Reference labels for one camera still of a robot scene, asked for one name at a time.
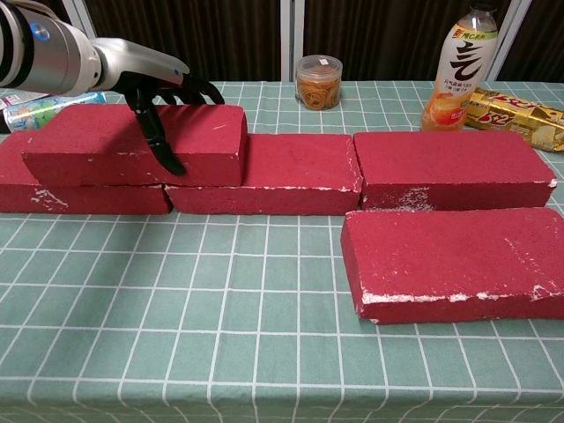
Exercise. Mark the clear jar of rubber bands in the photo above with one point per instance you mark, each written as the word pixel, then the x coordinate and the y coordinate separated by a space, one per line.
pixel 318 86

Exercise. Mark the red foam brick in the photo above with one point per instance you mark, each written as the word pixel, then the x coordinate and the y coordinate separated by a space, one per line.
pixel 440 260
pixel 97 141
pixel 88 200
pixel 286 176
pixel 449 163

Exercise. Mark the light blue drink can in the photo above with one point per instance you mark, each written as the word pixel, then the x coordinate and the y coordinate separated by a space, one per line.
pixel 31 112

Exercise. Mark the dark screen panel grey frame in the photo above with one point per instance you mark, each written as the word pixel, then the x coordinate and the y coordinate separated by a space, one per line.
pixel 198 35
pixel 542 44
pixel 383 35

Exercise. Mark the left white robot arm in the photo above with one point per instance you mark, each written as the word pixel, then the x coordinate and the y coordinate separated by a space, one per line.
pixel 44 48

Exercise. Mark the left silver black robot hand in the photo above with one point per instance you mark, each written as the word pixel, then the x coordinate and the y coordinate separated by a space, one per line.
pixel 132 61

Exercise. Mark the gold snack package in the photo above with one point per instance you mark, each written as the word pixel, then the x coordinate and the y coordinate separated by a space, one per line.
pixel 515 116

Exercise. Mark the green checked tablecloth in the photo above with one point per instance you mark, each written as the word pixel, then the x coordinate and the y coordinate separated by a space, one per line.
pixel 220 308

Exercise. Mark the orange drink bottle white label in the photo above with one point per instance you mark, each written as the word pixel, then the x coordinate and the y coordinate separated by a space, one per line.
pixel 462 75

